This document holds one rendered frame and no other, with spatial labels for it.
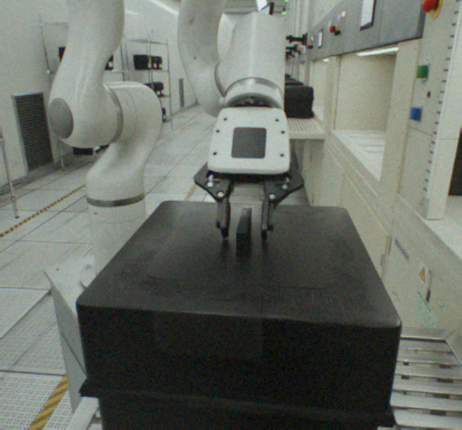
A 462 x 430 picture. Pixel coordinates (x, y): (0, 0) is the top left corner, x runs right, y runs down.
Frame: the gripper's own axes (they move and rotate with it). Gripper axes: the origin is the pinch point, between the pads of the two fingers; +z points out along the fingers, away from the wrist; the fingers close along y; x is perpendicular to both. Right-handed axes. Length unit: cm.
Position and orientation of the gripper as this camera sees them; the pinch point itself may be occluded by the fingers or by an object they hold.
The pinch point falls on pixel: (244, 219)
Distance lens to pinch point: 45.3
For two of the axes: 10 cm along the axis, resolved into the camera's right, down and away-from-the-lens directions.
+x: 0.8, 4.5, 8.9
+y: 9.9, 0.4, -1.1
